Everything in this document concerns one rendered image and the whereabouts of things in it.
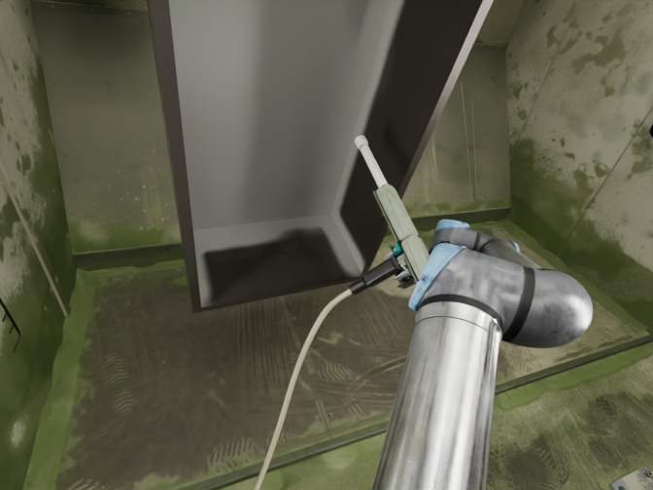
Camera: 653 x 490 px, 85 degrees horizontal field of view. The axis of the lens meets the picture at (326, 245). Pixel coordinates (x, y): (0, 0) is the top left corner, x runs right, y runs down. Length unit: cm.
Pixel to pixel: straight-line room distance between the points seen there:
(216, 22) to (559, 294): 90
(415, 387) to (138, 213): 171
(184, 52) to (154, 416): 115
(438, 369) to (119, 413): 126
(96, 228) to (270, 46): 128
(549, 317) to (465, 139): 219
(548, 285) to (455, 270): 12
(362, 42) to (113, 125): 130
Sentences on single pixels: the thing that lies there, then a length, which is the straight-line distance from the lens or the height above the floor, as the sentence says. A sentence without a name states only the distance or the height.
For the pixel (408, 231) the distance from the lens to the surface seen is 84.
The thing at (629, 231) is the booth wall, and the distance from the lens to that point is 250.
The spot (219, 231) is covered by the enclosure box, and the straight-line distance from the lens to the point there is 139.
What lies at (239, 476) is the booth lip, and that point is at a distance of 137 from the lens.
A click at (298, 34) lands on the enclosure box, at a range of 109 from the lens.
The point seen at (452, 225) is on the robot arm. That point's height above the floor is 79.
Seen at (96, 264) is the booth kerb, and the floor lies 9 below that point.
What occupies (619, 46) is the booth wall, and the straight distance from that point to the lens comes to 260.
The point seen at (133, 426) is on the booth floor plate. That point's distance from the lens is 150.
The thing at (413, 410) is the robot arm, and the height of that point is 96.
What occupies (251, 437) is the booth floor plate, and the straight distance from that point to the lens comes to 141.
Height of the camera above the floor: 132
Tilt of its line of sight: 36 degrees down
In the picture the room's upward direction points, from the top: 8 degrees clockwise
